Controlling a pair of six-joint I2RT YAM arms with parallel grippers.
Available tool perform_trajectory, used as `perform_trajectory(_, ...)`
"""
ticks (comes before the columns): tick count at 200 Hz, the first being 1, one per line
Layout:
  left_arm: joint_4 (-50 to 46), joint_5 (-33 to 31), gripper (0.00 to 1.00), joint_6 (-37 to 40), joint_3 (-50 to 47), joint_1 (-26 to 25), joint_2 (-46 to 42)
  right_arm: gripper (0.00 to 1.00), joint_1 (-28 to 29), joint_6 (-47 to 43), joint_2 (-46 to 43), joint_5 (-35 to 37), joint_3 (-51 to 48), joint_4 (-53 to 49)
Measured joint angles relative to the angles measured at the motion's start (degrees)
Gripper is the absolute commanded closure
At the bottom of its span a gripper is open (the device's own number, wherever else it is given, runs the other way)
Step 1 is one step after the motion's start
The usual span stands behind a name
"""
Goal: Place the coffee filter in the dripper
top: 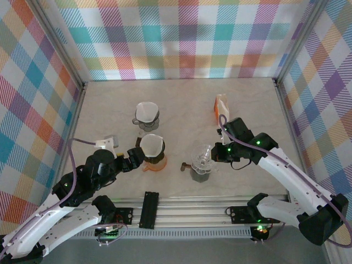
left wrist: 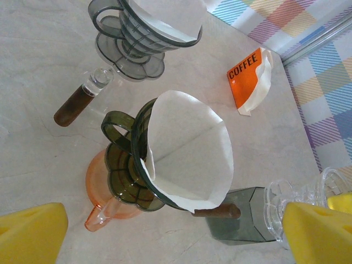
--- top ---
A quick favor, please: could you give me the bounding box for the clear coffee dripper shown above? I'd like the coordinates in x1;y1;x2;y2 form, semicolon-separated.
191;144;219;175

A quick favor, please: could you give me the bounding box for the orange translucent cup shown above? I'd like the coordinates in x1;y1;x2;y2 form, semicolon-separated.
141;153;168;173

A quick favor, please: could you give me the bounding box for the grey cup with wooden handle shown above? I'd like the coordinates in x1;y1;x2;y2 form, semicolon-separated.
180;162;214;184

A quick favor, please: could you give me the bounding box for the smoke grey coffee dripper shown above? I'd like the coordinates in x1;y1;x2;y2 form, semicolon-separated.
131;101;162;130

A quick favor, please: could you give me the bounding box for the orange white filter pack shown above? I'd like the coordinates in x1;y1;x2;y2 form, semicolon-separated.
213;93;231;128

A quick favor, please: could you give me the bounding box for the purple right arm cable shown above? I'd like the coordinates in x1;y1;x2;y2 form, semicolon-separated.
218;114;352;248

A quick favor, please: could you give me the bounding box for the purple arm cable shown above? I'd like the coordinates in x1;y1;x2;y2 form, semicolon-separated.
218;114;352;248
0;137;129;248

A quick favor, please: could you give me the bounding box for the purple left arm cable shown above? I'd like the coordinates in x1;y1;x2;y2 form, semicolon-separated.
0;137;129;248

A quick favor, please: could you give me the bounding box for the black bracket on rail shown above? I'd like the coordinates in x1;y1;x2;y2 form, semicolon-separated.
138;191;160;230

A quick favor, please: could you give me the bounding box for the aluminium table side rail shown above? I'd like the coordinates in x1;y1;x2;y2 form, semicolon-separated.
273;78;316;200
54;81;89;204

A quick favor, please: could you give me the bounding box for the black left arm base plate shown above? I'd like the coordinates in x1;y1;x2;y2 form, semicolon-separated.
115;207;135;226

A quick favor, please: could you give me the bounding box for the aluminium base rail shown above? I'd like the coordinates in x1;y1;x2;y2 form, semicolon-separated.
65;192;303;229

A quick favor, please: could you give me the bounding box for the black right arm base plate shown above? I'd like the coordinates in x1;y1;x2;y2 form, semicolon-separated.
229;206;265;224

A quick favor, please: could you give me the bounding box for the white slotted cable duct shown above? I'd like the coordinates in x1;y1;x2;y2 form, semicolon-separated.
76;229;254;241

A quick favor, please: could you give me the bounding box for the aluminium frame post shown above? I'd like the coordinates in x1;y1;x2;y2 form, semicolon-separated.
273;0;329;83
27;0;89;89

